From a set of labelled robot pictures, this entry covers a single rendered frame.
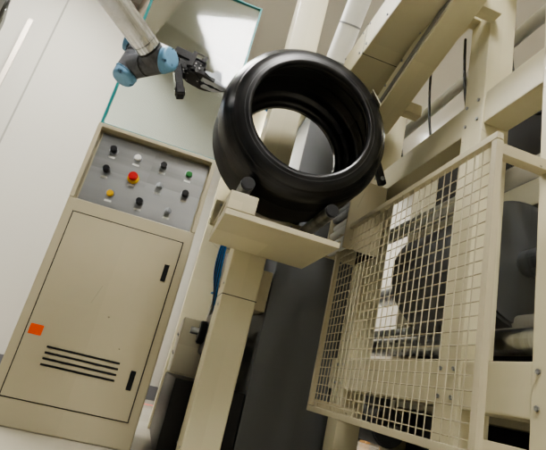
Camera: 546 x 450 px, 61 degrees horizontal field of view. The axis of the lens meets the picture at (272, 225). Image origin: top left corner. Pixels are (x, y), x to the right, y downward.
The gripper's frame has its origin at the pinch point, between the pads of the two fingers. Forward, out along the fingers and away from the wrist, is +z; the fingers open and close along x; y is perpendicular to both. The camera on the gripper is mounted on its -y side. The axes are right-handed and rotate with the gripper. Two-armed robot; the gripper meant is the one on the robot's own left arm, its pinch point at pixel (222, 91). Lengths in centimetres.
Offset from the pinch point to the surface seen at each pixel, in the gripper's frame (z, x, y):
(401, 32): 50, -13, 46
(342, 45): 43, 60, 97
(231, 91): 3.1, -9.4, -4.8
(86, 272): -23, 61, -66
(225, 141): 7.9, -6.6, -20.3
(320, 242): 46, -10, -40
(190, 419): 34, 27, -102
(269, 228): 30, -9, -42
